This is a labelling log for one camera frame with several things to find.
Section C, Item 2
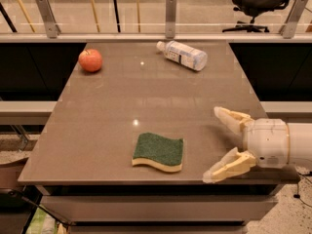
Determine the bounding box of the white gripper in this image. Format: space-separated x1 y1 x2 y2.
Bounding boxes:
203 106 290 183

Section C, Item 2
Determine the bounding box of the green and yellow sponge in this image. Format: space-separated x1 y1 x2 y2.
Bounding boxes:
132 133 183 173

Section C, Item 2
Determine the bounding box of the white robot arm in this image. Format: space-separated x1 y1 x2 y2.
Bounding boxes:
203 106 312 183

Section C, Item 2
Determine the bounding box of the red apple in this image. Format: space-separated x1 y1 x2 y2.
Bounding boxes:
78 49 102 72

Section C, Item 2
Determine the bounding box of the clear plastic water bottle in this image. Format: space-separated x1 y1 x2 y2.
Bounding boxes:
156 41 208 71

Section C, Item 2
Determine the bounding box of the black office chair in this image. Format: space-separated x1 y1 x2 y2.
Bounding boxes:
223 0 290 33

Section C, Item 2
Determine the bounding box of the grey table drawer base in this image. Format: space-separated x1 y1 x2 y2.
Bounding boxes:
41 195 277 234

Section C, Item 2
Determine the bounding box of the green white package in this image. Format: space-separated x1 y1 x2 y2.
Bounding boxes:
25 209 57 234

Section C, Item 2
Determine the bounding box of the glass railing with metal posts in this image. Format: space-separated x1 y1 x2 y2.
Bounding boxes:
0 0 312 43

